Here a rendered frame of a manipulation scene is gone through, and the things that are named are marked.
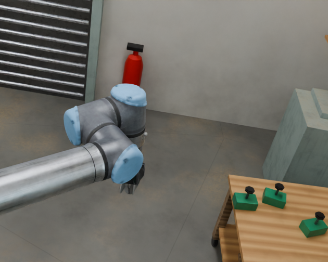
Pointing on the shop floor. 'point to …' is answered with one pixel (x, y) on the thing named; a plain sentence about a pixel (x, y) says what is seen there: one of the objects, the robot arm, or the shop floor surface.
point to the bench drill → (307, 138)
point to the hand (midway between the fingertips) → (129, 188)
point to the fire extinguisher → (133, 65)
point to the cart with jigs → (278, 222)
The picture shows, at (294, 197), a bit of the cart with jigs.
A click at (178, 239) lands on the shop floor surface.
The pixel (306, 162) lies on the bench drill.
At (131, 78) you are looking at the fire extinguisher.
